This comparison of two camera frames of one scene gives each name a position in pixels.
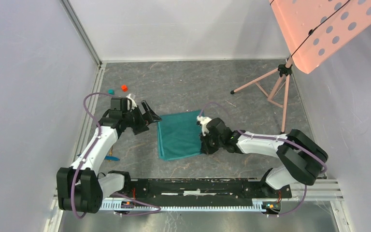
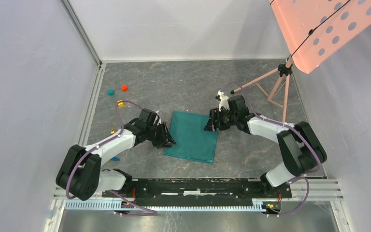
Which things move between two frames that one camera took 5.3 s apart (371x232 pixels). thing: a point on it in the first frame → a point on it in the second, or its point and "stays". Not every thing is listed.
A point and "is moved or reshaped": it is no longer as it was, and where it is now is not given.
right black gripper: (205, 148) → (209, 126)
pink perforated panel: (314, 29) stays
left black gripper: (142, 126) → (165, 137)
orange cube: (124, 88) stays
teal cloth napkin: (178, 136) is moved or reshaped
